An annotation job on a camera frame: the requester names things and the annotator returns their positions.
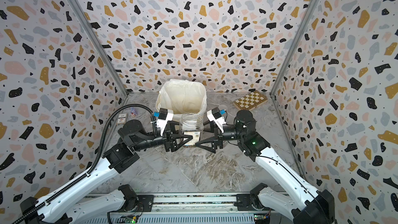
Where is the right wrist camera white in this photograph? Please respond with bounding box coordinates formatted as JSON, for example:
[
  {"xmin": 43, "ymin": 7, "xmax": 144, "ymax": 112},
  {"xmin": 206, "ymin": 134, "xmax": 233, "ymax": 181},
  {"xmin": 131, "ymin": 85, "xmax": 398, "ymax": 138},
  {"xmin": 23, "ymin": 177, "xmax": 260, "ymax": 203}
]
[{"xmin": 206, "ymin": 107, "xmax": 226, "ymax": 133}]

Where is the small card box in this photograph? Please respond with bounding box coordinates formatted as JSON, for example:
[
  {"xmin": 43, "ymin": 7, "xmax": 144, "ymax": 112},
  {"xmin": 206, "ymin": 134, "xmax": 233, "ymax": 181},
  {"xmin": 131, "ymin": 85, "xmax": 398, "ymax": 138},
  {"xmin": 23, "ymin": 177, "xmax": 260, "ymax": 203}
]
[{"xmin": 116, "ymin": 113, "xmax": 127, "ymax": 124}]

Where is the clear jar with flower tea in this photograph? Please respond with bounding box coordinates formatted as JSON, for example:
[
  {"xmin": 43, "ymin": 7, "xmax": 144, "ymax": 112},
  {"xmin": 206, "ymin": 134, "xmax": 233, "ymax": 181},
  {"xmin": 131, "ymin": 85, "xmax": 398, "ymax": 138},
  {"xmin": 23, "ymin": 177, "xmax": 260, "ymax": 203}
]
[{"xmin": 179, "ymin": 113, "xmax": 204, "ymax": 147}]

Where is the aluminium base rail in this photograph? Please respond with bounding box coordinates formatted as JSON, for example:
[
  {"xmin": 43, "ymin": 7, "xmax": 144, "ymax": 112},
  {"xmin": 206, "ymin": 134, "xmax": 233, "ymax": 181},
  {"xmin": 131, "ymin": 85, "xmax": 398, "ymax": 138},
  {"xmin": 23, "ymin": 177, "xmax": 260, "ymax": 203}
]
[{"xmin": 60, "ymin": 192, "xmax": 324, "ymax": 224}]

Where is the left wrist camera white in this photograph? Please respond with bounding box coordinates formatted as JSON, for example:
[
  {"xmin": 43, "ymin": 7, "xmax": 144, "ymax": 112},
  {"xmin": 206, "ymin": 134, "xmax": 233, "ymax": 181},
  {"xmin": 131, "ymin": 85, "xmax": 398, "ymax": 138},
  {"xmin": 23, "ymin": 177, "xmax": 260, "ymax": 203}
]
[{"xmin": 154, "ymin": 108, "xmax": 174, "ymax": 136}]

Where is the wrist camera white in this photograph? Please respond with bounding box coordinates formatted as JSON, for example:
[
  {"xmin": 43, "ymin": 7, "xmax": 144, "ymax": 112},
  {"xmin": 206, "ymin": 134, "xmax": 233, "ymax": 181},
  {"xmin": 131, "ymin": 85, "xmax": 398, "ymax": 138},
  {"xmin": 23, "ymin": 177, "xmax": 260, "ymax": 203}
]
[
  {"xmin": 206, "ymin": 107, "xmax": 226, "ymax": 133},
  {"xmin": 154, "ymin": 108, "xmax": 174, "ymax": 136}
]

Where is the white plastic bin liner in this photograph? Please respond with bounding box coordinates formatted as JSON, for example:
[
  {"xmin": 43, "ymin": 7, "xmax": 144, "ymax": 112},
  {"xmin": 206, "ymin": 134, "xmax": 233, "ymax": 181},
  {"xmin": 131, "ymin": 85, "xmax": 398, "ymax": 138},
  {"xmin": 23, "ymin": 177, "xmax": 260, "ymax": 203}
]
[{"xmin": 155, "ymin": 79, "xmax": 207, "ymax": 122}]

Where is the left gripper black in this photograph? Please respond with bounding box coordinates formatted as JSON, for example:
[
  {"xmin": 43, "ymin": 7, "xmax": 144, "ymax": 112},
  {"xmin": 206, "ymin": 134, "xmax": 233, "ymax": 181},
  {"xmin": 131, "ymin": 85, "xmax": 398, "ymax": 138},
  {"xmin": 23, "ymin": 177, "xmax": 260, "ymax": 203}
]
[{"xmin": 132, "ymin": 121, "xmax": 192, "ymax": 154}]

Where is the wooden chessboard box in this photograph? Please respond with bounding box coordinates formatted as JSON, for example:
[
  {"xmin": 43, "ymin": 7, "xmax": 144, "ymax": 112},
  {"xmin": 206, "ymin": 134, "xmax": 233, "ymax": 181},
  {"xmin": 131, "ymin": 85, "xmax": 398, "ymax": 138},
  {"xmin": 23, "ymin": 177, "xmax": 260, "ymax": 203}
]
[{"xmin": 233, "ymin": 91, "xmax": 267, "ymax": 111}]

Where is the black corrugated cable conduit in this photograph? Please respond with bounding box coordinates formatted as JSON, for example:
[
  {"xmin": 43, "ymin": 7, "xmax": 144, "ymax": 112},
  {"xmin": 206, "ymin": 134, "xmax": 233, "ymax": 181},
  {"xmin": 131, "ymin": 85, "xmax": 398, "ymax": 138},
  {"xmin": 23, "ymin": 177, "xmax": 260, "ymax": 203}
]
[{"xmin": 12, "ymin": 104, "xmax": 154, "ymax": 224}]

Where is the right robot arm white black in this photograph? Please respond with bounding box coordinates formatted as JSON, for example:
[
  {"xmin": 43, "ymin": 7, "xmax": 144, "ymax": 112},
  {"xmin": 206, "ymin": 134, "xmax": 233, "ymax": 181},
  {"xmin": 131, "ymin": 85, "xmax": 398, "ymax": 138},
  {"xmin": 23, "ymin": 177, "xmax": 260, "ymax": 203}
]
[{"xmin": 196, "ymin": 107, "xmax": 335, "ymax": 224}]

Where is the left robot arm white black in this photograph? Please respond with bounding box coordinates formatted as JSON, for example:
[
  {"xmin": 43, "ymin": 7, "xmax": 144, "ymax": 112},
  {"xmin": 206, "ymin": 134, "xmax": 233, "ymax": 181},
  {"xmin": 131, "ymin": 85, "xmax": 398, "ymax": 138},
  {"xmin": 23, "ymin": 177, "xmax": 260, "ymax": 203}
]
[{"xmin": 15, "ymin": 119, "xmax": 193, "ymax": 224}]

